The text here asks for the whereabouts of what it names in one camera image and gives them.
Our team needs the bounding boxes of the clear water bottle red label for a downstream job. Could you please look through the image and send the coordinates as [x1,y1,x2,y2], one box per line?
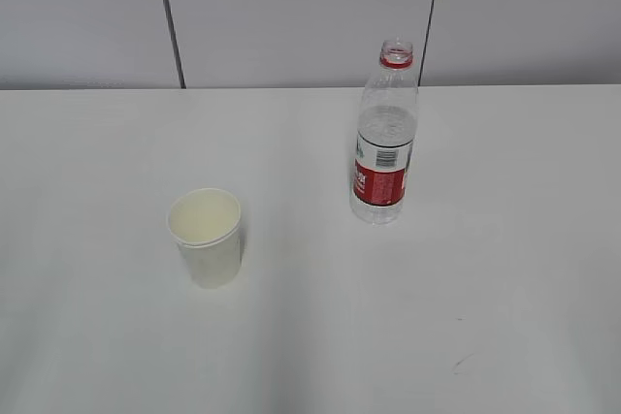
[350,39,418,225]

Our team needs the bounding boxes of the white paper cup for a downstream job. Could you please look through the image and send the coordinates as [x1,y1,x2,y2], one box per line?
[167,188,242,289]

